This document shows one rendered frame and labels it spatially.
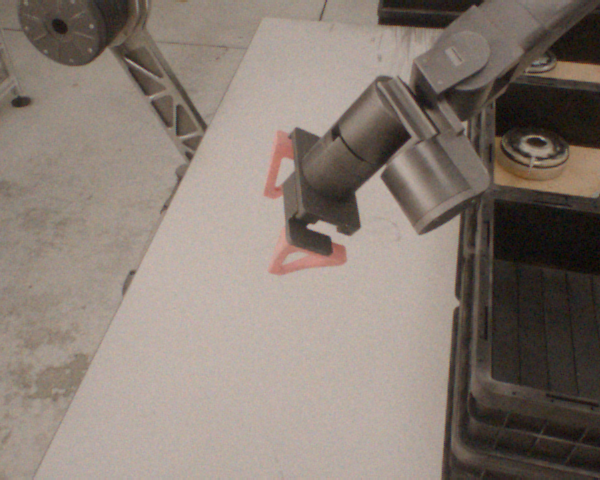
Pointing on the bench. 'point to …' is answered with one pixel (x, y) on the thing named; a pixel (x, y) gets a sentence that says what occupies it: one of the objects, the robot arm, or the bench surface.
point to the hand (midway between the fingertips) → (275, 229)
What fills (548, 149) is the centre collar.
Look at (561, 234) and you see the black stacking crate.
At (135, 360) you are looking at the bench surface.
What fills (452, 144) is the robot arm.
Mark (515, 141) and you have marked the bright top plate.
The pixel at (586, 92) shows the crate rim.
